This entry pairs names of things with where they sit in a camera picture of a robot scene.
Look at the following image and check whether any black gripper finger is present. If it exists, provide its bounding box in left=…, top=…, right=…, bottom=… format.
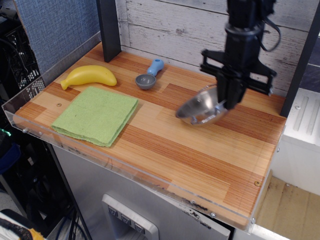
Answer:
left=225, top=78, right=248, bottom=110
left=216, top=73, right=230, bottom=103

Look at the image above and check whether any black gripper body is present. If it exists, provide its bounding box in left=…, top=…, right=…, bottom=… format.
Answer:
left=200, top=22, right=277, bottom=95

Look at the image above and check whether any steel colander bowl with handles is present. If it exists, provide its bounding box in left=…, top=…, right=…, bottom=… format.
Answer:
left=175, top=84, right=228, bottom=126

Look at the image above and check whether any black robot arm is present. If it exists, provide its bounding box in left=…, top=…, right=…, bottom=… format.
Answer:
left=200, top=0, right=280, bottom=110

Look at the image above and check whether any white ribbed appliance top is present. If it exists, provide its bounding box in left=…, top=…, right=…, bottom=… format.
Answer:
left=281, top=88, right=320, bottom=147

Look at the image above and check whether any yellow plastic banana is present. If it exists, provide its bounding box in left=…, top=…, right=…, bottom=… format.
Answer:
left=60, top=65, right=117, bottom=90

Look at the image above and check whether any green folded cloth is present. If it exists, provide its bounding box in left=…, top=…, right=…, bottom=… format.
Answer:
left=51, top=86, right=139, bottom=147

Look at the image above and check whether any silver toy fridge cabinet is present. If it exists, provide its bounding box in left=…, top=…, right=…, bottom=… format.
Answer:
left=53, top=146, right=234, bottom=240

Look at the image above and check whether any grey dispenser button panel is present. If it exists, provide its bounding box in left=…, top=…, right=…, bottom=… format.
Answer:
left=101, top=194, right=159, bottom=240

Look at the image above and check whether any black plastic crate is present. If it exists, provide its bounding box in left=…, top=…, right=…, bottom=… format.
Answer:
left=0, top=25, right=40, bottom=90

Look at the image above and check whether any clear acrylic table guard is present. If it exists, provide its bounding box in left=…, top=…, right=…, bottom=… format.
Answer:
left=3, top=82, right=283, bottom=228

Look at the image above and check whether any yellow black object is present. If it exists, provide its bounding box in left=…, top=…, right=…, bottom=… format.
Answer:
left=19, top=228, right=45, bottom=240

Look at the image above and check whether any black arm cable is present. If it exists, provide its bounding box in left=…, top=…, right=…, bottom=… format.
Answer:
left=258, top=16, right=282, bottom=53

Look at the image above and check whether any right dark vertical post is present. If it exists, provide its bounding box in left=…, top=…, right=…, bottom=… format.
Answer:
left=280, top=2, right=320, bottom=118

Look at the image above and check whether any dark vertical post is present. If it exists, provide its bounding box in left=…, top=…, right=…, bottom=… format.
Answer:
left=96, top=0, right=122, bottom=63
left=280, top=2, right=320, bottom=118

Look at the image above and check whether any blue handled grey spoon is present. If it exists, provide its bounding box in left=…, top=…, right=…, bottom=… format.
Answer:
left=135, top=59, right=164, bottom=90

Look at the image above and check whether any left dark vertical post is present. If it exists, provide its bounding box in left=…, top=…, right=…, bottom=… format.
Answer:
left=96, top=0, right=122, bottom=63

